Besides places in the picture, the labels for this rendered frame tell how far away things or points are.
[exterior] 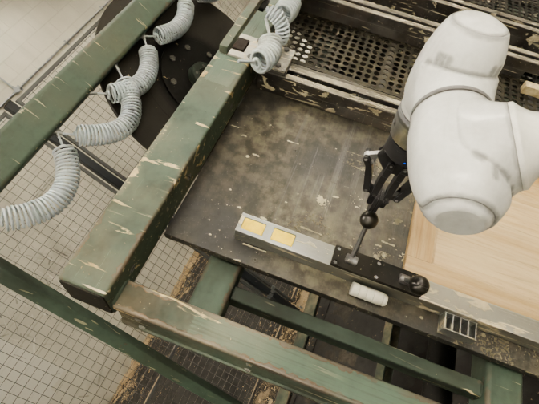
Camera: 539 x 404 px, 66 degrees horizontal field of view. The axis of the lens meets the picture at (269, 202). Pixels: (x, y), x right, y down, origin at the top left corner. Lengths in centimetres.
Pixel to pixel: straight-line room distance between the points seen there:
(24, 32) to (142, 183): 525
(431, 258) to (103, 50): 116
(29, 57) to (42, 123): 464
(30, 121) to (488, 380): 130
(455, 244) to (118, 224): 76
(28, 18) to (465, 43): 586
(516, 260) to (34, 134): 128
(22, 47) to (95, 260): 525
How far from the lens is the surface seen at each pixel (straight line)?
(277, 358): 82
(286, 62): 120
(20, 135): 131
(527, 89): 161
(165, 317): 84
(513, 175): 51
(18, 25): 613
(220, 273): 95
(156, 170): 94
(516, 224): 121
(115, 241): 86
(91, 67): 147
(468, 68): 59
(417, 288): 82
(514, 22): 180
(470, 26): 59
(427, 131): 52
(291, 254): 92
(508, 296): 109
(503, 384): 107
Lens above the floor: 203
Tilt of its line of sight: 24 degrees down
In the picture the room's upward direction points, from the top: 50 degrees counter-clockwise
